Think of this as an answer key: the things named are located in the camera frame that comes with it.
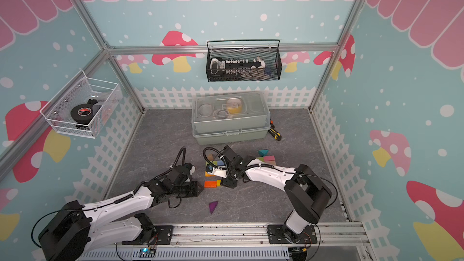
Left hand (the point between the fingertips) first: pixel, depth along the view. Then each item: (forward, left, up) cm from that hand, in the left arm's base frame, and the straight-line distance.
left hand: (199, 192), depth 84 cm
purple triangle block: (-6, -7, 0) cm, 9 cm away
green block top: (+6, -9, +18) cm, 21 cm away
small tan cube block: (+6, -7, +23) cm, 24 cm away
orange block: (+4, -5, -1) cm, 6 cm away
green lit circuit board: (-23, +18, -4) cm, 30 cm away
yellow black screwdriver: (+35, -39, 0) cm, 53 cm away
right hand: (+7, -12, +3) cm, 14 cm away
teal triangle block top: (+22, -31, 0) cm, 38 cm away
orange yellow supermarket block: (+8, -3, 0) cm, 9 cm away
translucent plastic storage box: (+34, -14, +15) cm, 40 cm away
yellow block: (+5, -9, -1) cm, 10 cm away
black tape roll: (+19, +44, +33) cm, 58 cm away
